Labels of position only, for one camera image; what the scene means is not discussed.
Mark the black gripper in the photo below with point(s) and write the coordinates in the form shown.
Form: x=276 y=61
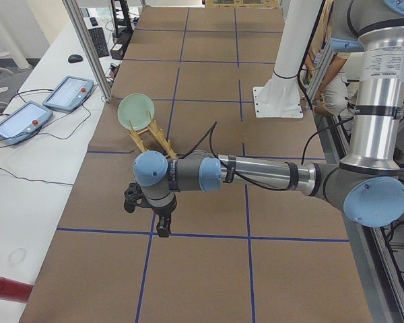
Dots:
x=162 y=211

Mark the pale green plate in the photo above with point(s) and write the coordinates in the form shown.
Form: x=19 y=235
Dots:
x=135 y=112

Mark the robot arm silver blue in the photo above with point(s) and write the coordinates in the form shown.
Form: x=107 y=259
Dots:
x=364 y=186

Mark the wooden dish rack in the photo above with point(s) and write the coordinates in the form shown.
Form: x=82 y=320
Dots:
x=150 y=136

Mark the far teach pendant tablet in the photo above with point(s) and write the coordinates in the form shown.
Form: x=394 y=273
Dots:
x=69 y=94

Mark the teach pendant tablet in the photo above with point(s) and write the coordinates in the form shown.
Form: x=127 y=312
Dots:
x=24 y=122
x=69 y=94

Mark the near teach pendant tablet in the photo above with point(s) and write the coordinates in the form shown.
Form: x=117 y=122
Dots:
x=24 y=122

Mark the black device on desk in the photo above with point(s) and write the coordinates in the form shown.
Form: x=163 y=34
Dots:
x=117 y=52

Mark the red cylinder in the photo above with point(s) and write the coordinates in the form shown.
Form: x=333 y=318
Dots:
x=11 y=290

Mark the black computer mouse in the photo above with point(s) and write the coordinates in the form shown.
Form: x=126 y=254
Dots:
x=74 y=58

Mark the black keyboard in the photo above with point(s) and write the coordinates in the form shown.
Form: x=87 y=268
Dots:
x=98 y=39

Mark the person in beige clothes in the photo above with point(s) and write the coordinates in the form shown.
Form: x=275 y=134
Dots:
x=332 y=93

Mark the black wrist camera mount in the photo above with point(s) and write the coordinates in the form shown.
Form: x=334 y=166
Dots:
x=134 y=197

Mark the white pedestal column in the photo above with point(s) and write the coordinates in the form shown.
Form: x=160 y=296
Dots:
x=280 y=97

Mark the aluminium frame post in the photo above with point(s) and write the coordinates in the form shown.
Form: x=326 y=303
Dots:
x=81 y=30

